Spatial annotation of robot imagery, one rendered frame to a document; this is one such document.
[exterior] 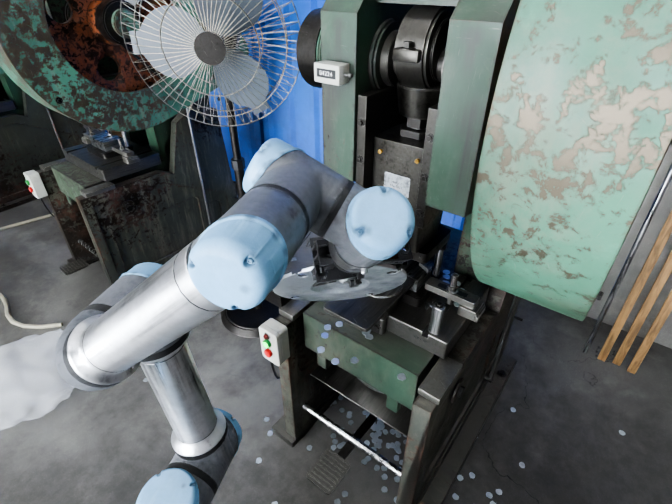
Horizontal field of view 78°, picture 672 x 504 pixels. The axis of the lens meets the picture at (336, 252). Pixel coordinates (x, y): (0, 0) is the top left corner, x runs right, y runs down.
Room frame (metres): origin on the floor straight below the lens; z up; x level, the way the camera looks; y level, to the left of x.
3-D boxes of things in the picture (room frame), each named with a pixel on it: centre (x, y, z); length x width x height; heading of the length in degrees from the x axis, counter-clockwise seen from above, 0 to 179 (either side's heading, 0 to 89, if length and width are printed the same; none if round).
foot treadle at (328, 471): (0.90, -0.12, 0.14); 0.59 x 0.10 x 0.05; 143
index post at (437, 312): (0.80, -0.26, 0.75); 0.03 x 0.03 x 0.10; 53
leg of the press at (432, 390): (0.95, -0.50, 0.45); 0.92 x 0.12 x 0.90; 143
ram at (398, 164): (0.97, -0.18, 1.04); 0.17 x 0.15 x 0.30; 143
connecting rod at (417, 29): (1.00, -0.20, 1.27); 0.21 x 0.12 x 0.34; 143
